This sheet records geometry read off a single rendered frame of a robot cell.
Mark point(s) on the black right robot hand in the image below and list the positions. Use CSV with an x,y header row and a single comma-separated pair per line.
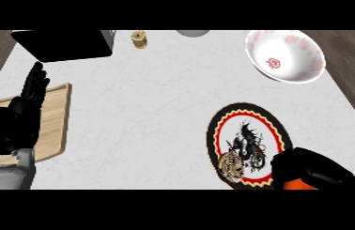
x,y
319,168

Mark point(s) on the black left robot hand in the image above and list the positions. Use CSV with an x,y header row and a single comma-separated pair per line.
x,y
29,114

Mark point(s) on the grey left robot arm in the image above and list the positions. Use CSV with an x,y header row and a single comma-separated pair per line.
x,y
17,172

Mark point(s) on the black-rimmed plate with dragon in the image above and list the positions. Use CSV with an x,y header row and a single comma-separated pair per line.
x,y
249,124

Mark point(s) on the white bowl with pink pattern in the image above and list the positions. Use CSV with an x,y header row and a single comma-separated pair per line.
x,y
285,55

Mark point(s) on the wooden cutting board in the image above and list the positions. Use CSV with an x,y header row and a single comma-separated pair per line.
x,y
56,121

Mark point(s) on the orange object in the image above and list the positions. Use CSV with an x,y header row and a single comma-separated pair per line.
x,y
298,185

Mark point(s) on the black flat appliance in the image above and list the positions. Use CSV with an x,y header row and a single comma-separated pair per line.
x,y
64,46

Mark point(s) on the small tan jar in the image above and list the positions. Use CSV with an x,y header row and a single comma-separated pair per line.
x,y
140,39

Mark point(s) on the grey round object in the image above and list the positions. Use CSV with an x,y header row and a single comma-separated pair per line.
x,y
193,33

